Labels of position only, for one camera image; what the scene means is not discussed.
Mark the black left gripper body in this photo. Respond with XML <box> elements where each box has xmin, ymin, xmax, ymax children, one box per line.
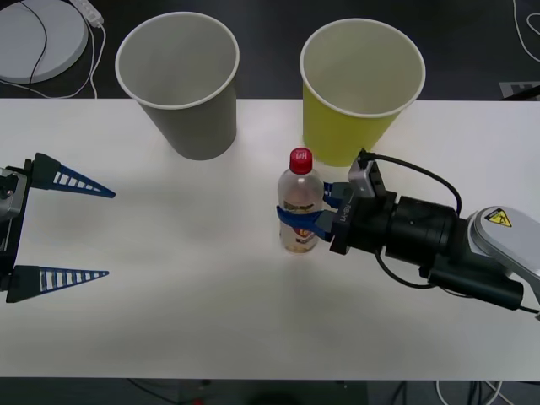
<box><xmin>0</xmin><ymin>158</ymin><xmax>35</xmax><ymax>293</ymax></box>

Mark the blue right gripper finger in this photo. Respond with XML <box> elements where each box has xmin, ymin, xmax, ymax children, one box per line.
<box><xmin>322</xmin><ymin>181</ymin><xmax>354</xmax><ymax>208</ymax></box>
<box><xmin>276</xmin><ymin>205</ymin><xmax>337</xmax><ymax>242</ymax></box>

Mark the thin white cable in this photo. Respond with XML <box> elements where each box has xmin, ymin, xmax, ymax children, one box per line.
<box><xmin>436</xmin><ymin>379</ymin><xmax>514</xmax><ymax>405</ymax></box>
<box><xmin>512</xmin><ymin>0</ymin><xmax>540</xmax><ymax>64</ymax></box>
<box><xmin>89</xmin><ymin>23</ymin><xmax>107</xmax><ymax>100</ymax></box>
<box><xmin>0</xmin><ymin>27</ymin><xmax>95</xmax><ymax>99</ymax></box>

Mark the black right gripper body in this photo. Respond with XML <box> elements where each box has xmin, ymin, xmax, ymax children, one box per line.
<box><xmin>327</xmin><ymin>188</ymin><xmax>398</xmax><ymax>257</ymax></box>

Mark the grey plastic bin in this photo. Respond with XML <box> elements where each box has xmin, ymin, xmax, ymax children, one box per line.
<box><xmin>114</xmin><ymin>11</ymin><xmax>240</xmax><ymax>162</ymax></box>

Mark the thin black cable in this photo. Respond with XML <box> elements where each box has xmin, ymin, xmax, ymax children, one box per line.
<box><xmin>16</xmin><ymin>0</ymin><xmax>47</xmax><ymax>84</ymax></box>

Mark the yellow-green plastic bin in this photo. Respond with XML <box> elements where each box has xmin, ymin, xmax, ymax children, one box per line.
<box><xmin>299</xmin><ymin>17</ymin><xmax>426</xmax><ymax>168</ymax></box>

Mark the clear bottle with red cap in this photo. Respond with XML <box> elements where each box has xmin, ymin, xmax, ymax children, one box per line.
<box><xmin>277</xmin><ymin>147</ymin><xmax>326</xmax><ymax>256</ymax></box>

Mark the white power strip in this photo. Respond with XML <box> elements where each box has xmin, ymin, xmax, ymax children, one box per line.
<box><xmin>69</xmin><ymin>0</ymin><xmax>105</xmax><ymax>27</ymax></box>

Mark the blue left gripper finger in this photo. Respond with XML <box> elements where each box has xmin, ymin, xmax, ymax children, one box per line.
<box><xmin>30</xmin><ymin>152</ymin><xmax>116</xmax><ymax>199</ymax></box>
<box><xmin>5</xmin><ymin>265</ymin><xmax>111</xmax><ymax>304</ymax></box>

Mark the round white disc base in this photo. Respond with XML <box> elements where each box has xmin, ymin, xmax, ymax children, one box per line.
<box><xmin>0</xmin><ymin>7</ymin><xmax>89</xmax><ymax>84</ymax></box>

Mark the grey marker board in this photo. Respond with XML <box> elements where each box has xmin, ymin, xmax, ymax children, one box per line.
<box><xmin>499</xmin><ymin>79</ymin><xmax>540</xmax><ymax>101</ymax></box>

